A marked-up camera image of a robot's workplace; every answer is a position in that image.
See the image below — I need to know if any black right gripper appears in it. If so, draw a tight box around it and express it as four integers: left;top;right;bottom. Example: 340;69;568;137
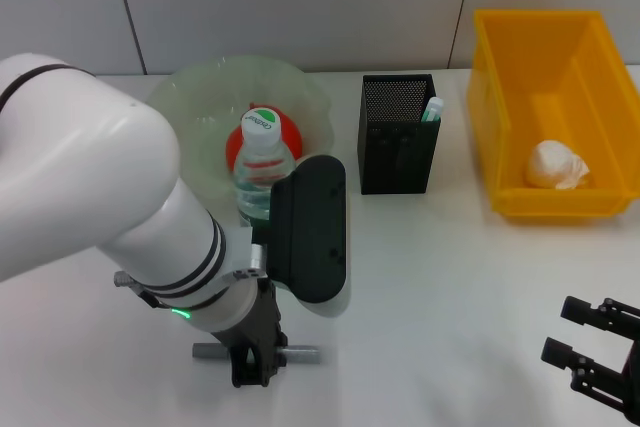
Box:
540;295;640;424

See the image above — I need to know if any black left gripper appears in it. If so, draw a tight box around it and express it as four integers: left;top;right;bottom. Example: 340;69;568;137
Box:
211;278;290;389

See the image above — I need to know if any silver grey marker pen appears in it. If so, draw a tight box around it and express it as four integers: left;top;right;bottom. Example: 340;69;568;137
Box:
192;341;322;367

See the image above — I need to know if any white paper ball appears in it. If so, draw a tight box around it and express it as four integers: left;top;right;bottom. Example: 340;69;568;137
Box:
524;139;594;192

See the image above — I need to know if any clear green-label water bottle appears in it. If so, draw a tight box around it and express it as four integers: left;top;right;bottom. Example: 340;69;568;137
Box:
231;107;301;228

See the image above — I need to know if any mint green utility knife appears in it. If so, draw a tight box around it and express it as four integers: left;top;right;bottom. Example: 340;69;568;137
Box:
421;96;446;124

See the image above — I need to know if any black mesh pen holder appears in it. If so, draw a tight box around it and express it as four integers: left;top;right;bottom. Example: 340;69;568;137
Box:
356;73;442;196

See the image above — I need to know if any green glass fruit plate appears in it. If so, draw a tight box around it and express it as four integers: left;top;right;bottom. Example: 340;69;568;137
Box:
147;55;335;201

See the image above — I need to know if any yellow plastic bin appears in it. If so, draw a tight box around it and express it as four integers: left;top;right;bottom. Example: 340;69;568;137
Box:
467;9;640;222

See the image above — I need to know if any left arm connector cable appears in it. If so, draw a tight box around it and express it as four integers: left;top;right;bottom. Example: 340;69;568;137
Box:
112;269;169;312

